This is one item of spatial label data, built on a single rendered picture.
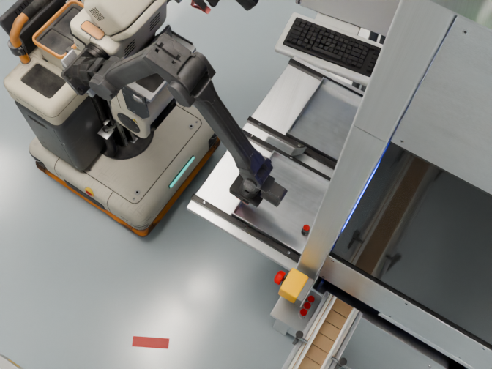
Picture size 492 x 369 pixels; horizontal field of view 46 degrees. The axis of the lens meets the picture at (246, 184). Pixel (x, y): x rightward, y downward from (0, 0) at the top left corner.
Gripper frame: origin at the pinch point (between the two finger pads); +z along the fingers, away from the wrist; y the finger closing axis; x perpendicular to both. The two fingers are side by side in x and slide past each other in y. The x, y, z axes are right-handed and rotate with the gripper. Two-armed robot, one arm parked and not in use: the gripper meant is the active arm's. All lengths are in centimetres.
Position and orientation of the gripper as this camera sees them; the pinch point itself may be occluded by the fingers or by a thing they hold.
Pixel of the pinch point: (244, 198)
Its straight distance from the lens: 180.7
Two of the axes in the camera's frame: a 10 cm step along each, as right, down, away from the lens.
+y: 8.3, 5.5, -0.4
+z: -1.6, 3.2, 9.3
